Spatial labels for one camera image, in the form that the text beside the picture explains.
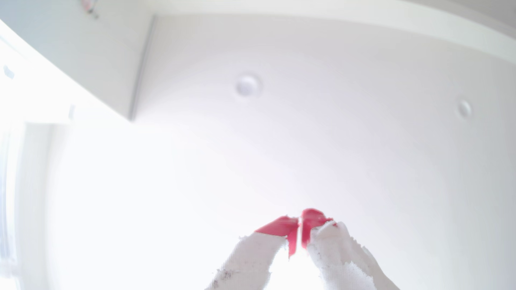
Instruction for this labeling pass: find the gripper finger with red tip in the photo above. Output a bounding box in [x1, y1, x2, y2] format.
[301, 208, 400, 290]
[205, 216, 300, 290]

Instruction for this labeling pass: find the round ceiling light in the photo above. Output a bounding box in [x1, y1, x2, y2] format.
[235, 72, 263, 98]
[457, 99, 473, 119]

